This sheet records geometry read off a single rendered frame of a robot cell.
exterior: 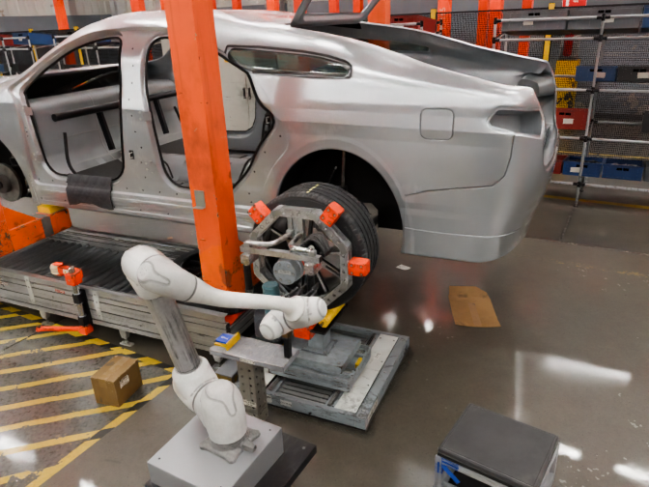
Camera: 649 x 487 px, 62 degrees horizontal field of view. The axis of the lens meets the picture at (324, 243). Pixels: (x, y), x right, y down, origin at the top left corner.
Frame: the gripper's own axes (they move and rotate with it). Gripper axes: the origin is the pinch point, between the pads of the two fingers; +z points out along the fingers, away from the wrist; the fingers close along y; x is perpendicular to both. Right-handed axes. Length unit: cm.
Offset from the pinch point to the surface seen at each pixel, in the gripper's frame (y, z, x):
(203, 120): -62, 18, 71
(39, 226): -253, 57, -21
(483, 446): 84, -19, -49
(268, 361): -19.2, -11.7, -38.3
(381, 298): -14, 146, -84
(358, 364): 8, 38, -67
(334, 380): 0, 22, -68
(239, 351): -37, -9, -38
